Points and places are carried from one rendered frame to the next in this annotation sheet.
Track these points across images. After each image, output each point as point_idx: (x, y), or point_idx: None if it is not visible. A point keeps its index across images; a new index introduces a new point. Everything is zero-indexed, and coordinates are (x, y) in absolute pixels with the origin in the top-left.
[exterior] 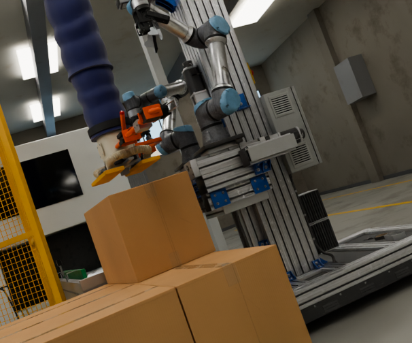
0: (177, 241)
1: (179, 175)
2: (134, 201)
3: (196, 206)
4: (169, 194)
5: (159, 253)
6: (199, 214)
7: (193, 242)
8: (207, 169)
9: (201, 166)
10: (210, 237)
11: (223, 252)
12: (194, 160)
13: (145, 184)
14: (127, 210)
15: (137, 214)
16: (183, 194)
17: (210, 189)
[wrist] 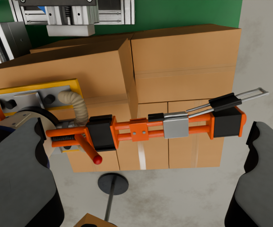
0: (131, 71)
1: (120, 62)
2: (132, 112)
3: (124, 47)
4: (126, 76)
5: (134, 87)
6: (125, 46)
7: (129, 57)
8: (91, 10)
9: (90, 18)
10: (126, 40)
11: (161, 42)
12: (88, 28)
13: (128, 103)
14: (134, 117)
15: (133, 108)
16: (124, 60)
17: (98, 17)
